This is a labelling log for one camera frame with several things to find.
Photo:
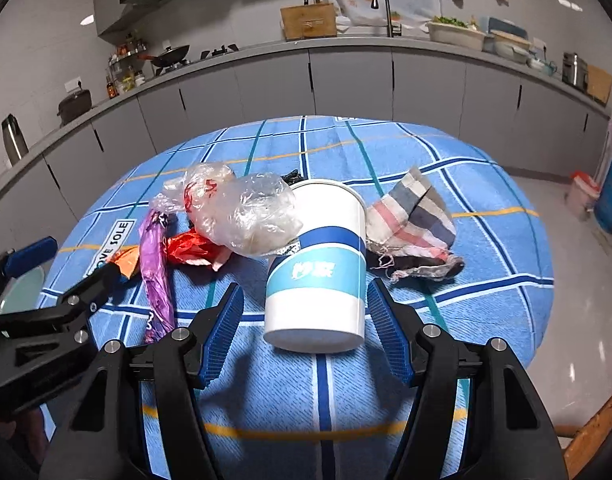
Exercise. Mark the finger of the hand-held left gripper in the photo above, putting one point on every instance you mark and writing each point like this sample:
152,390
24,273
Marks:
96,285
33,252

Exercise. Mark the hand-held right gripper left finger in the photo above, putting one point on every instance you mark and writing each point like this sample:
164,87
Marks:
223,330

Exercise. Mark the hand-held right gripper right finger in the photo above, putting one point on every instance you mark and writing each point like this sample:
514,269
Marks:
388,330

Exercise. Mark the orange foil wrapper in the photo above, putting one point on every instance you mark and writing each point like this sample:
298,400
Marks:
128,260

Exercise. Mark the purple foil wrapper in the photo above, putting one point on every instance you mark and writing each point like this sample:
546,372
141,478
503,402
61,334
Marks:
156,270

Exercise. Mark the white and blue paper cup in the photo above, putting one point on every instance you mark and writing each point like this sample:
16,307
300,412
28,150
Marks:
311,310

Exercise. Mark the red plastic bag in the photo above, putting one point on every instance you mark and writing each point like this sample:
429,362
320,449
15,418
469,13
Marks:
191,247

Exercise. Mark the striped cloth rag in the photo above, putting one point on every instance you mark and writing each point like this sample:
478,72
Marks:
416,220

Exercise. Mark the clear plastic bag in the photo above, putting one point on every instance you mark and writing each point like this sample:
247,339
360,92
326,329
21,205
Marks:
246,215

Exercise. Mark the black plastic mesh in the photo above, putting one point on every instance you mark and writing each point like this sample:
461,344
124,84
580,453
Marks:
292,178

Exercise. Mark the person's left forearm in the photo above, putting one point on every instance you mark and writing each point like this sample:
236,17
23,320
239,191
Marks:
8,440

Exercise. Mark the steel thermos jug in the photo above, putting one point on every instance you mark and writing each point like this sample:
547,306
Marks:
15,140

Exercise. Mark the blue plaid tablecloth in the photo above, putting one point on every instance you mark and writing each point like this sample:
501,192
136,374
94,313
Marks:
336,160

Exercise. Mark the spice rack with bottles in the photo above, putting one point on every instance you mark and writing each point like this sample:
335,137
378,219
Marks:
126,67

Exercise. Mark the wooden chair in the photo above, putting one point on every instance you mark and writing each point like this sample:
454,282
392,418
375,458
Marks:
591,440

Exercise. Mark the red and white plastic bin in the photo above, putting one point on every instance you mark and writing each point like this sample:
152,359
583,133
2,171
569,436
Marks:
582,195

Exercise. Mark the black wok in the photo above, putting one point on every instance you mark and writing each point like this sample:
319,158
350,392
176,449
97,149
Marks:
170,56

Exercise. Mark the grey base cabinets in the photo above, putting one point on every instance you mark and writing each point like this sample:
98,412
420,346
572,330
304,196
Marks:
426,90

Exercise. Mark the black gas stove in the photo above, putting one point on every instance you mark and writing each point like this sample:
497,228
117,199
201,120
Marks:
220,52

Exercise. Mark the beige basin with greens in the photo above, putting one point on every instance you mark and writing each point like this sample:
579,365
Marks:
456,35

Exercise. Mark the stacked bowls and containers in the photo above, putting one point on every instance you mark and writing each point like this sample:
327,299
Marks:
511,42

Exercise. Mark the wooden knife block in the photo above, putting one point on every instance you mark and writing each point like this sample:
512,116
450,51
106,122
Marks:
308,22

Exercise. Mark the steel lidded pot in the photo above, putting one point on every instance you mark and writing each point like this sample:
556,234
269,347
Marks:
574,70

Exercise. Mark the black kitchen faucet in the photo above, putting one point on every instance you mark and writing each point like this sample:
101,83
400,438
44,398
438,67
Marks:
388,10

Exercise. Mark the wooden cutting board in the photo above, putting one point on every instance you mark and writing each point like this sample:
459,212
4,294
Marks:
599,85

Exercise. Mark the white wall socket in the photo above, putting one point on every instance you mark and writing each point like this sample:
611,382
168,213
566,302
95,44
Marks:
74,83

